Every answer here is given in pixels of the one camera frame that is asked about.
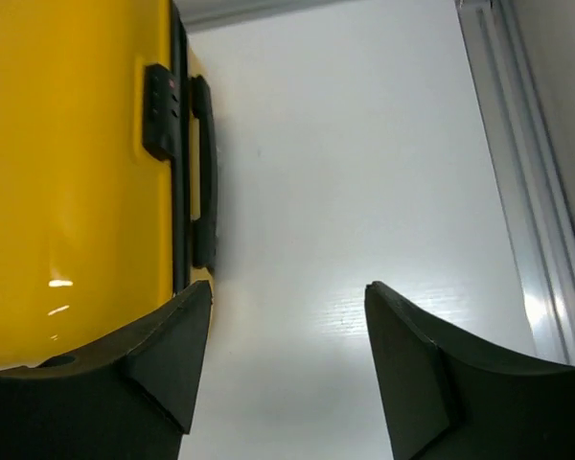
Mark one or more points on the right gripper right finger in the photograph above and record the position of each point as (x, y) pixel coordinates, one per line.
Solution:
(450, 394)

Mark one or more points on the yellow suitcase with dark lining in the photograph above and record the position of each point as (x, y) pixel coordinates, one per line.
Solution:
(108, 171)

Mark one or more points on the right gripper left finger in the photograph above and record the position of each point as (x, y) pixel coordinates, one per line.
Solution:
(128, 395)

